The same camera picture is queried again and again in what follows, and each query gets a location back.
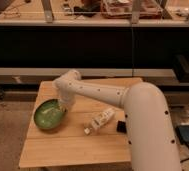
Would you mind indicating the green ceramic bowl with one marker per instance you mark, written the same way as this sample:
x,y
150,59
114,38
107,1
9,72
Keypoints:
x,y
49,114

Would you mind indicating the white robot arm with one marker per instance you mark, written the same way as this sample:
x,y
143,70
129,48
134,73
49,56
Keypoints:
x,y
150,133

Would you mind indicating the clear plastic bottle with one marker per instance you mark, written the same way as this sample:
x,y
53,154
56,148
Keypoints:
x,y
99,121

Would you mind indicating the black rectangular box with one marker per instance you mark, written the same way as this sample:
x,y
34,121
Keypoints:
x,y
121,126

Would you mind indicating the wooden table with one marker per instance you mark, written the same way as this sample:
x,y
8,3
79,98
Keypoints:
x,y
70,146

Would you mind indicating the black box on shelf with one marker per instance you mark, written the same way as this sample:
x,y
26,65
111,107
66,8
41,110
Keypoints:
x,y
181,68

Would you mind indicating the blue foot pedal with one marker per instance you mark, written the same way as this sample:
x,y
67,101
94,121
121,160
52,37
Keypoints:
x,y
182,132

